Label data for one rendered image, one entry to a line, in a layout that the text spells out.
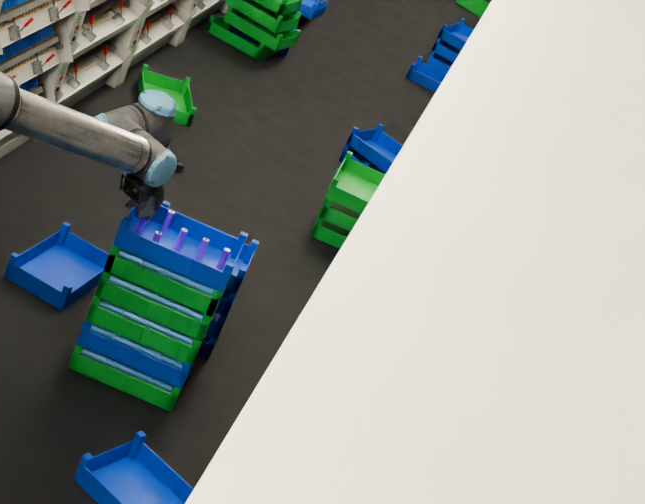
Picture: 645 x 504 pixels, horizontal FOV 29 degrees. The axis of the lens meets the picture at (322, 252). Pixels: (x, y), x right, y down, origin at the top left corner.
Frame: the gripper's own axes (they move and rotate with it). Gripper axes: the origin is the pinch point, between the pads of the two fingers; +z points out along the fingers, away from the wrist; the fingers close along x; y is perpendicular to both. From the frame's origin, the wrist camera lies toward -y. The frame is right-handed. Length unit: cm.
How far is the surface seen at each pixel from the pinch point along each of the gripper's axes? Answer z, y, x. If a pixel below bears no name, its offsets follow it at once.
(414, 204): -171, 141, 146
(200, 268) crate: 2.8, 0.2, 21.3
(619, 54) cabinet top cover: -159, 95, 136
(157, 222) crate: 8.4, -7.5, -2.3
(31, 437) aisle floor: 35, 48, 19
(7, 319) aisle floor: 42, 24, -21
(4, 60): 13, -23, -88
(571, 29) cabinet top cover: -159, 96, 131
